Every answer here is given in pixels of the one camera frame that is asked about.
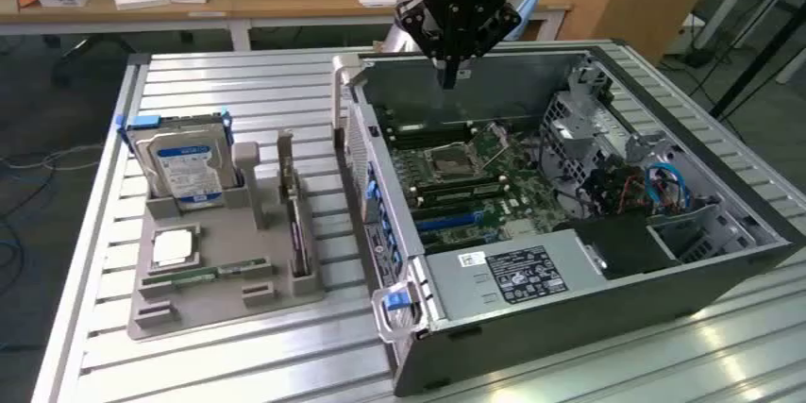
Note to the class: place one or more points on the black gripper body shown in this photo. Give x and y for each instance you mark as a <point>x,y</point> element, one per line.
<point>469,6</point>

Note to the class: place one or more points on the green graphics card black fan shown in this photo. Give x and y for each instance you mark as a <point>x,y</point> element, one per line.
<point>298,233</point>

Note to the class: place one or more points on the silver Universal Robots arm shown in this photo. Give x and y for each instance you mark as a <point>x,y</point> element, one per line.
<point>404,37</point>

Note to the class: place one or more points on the open metal socket cover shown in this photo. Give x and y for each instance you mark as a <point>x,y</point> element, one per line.
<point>494,143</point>

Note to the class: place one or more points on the metal drive cage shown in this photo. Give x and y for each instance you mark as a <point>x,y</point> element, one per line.
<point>573,134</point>

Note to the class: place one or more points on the white floor cabinet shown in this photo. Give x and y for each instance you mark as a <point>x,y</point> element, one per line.
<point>684,42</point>

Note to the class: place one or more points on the CPU socket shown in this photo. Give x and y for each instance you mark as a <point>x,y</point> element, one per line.
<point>450,162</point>

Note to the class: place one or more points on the white paper label strip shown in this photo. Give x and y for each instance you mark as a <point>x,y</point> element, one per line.
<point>209,13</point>

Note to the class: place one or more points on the installed green RAM stick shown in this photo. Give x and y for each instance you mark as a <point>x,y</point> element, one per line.
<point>466,193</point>

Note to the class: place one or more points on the black tripod stand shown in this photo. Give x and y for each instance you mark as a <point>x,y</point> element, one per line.
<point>733,96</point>

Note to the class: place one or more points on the green motherboard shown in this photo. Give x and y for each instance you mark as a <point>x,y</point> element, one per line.
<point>522,214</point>

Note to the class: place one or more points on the silver chipset heatsink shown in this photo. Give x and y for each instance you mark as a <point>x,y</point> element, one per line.
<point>520,228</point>

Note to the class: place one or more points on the hard disk in blue caddy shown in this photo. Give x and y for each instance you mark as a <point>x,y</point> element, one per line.
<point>183,172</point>

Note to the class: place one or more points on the wooden desk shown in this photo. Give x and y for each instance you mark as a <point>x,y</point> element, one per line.
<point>95,15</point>

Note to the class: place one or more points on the black office chair base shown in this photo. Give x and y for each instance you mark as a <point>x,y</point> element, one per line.
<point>82,46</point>

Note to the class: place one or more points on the grey metal disk bay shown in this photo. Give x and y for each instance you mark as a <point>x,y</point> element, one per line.
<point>718,233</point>

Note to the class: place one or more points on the grey power supply unit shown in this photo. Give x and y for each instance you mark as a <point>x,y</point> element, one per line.
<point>460,290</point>

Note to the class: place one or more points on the blue plastic case latch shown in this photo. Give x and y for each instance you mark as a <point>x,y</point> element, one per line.
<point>397,301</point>

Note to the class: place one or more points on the silver CPU chip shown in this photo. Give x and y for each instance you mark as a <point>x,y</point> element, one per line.
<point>171,249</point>

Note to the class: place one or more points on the black open PC case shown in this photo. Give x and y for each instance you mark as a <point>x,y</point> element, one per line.
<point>566,327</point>

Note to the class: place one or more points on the grey plastic parts rack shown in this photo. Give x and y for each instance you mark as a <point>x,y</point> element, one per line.
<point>221,299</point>

